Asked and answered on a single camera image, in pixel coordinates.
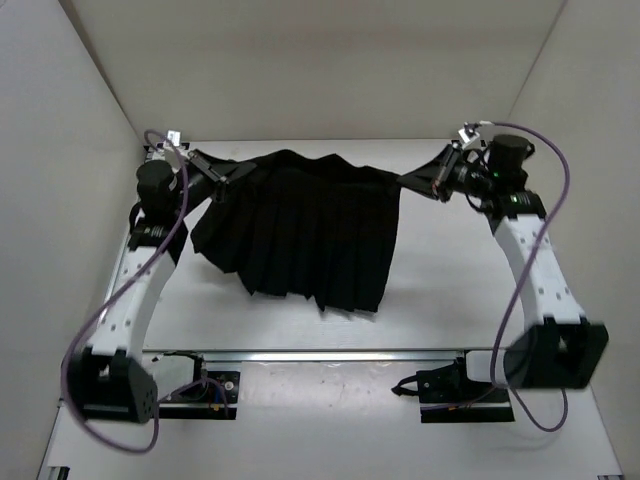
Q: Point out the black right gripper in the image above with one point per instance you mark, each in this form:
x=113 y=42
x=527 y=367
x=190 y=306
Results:
x=433 y=178

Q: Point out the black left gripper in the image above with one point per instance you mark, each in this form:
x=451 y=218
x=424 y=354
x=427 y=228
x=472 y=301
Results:
x=221 y=180

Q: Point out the black pleated skirt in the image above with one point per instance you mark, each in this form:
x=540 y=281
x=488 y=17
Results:
x=317 y=227

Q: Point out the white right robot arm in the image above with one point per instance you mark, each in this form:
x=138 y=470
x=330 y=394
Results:
x=559 y=348

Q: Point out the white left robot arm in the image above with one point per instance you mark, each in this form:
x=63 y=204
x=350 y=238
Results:
x=107 y=377

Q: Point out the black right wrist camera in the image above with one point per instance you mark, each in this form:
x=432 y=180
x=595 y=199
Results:
x=507 y=153

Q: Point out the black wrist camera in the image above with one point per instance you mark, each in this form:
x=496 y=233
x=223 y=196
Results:
x=507 y=153
x=158 y=190

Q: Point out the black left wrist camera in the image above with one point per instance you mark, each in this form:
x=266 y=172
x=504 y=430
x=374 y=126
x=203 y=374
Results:
x=158 y=190

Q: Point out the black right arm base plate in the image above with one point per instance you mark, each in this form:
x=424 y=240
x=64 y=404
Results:
x=453 y=387

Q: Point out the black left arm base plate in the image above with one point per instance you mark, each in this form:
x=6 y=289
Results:
x=192 y=388

